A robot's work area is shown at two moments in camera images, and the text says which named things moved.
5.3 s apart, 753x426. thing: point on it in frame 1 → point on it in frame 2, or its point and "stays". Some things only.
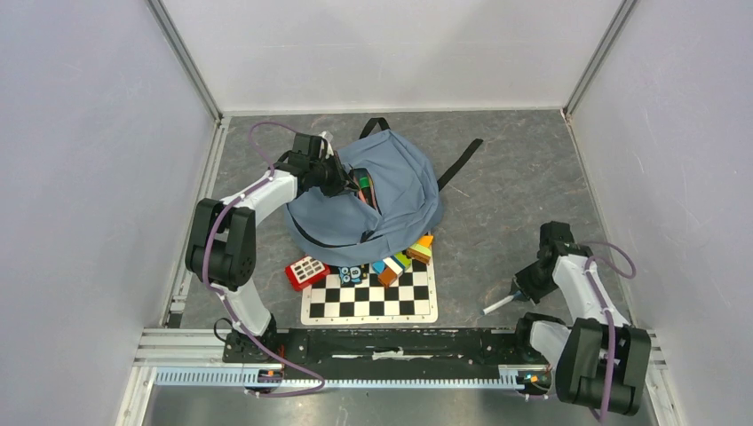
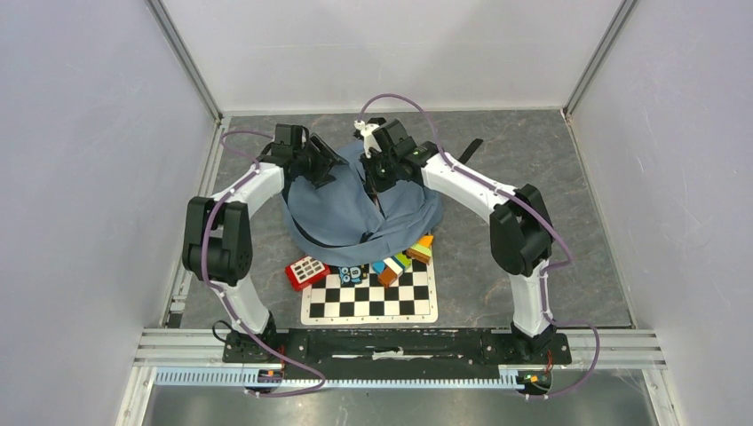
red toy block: [305, 272] stays
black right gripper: [521, 283] → [373, 185]
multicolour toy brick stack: [390, 269] stays
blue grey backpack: [338, 229] stays
